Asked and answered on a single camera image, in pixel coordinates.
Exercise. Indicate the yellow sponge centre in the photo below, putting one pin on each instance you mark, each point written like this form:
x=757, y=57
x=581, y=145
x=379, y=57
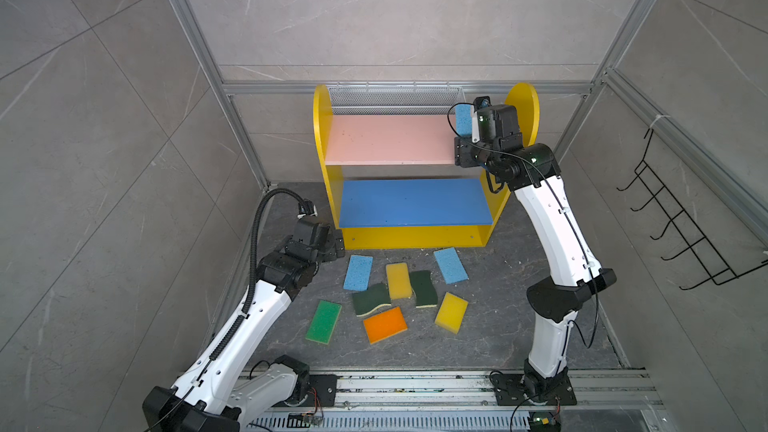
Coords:
x=398, y=280

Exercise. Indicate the dark green sponge upright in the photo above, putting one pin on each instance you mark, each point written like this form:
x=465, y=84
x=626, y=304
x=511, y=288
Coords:
x=423, y=288

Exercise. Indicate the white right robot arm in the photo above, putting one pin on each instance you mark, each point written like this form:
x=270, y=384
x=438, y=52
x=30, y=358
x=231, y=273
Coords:
x=575, y=275

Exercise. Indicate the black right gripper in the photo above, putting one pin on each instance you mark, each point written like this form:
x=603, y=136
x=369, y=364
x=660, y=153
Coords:
x=463, y=149

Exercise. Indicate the yellow sponge right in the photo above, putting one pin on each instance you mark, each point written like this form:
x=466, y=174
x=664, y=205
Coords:
x=451, y=313

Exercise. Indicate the yellow shelf unit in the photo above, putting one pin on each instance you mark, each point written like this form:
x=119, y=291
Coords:
x=387, y=155

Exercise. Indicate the black wire hook rack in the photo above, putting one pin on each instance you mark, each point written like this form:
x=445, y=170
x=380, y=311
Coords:
x=678, y=218

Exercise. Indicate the dark green sponge curved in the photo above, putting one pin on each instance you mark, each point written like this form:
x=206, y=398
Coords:
x=368, y=301

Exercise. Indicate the orange sponge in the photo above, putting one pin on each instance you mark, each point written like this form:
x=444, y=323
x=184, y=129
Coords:
x=385, y=325

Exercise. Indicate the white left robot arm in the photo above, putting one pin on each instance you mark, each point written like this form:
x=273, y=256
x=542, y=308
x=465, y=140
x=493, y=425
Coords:
x=210, y=395

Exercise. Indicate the yellow sponge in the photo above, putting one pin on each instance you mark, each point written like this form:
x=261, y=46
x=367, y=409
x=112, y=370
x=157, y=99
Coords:
x=398, y=280
x=451, y=313

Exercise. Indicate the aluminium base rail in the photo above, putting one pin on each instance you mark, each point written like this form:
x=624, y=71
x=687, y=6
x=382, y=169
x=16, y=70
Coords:
x=471, y=400

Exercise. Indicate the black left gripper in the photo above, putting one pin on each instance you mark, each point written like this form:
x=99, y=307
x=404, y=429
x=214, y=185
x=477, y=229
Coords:
x=331, y=250

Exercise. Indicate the blue sponge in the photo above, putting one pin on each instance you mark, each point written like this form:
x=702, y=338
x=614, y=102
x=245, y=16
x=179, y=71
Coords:
x=358, y=273
x=450, y=266

